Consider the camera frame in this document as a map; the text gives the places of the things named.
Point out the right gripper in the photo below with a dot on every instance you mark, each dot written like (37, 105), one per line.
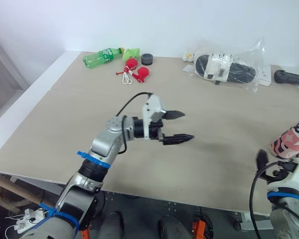
(286, 167)

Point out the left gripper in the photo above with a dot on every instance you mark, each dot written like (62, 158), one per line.
(155, 132)

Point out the pink patterned tube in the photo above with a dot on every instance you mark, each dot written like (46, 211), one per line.
(291, 142)

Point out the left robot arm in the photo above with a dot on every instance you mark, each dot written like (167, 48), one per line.
(102, 149)

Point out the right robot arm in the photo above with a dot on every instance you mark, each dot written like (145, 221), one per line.
(289, 214)

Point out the red round toy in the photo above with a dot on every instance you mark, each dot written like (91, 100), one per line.
(142, 74)
(131, 64)

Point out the white duck toy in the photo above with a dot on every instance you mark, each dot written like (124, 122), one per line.
(188, 56)

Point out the dark grey tape roll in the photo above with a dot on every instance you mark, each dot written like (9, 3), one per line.
(147, 59)

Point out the black and white sandal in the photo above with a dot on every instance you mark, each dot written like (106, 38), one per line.
(224, 67)

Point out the green plush toy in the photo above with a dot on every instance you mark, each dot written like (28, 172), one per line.
(130, 54)

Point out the green plastic bottle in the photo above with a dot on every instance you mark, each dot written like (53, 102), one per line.
(102, 57)

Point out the robot body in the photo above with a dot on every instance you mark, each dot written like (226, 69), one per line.
(169, 227)

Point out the clear plastic bag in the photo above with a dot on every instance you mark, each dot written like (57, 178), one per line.
(257, 49)

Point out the wooden stick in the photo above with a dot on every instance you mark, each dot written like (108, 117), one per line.
(12, 188)

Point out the white power strip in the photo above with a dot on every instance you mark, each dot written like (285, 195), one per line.
(27, 221)

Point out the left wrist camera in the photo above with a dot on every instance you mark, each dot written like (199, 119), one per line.
(152, 107)

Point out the orange metal frame bar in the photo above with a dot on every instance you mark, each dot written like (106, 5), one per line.
(198, 227)

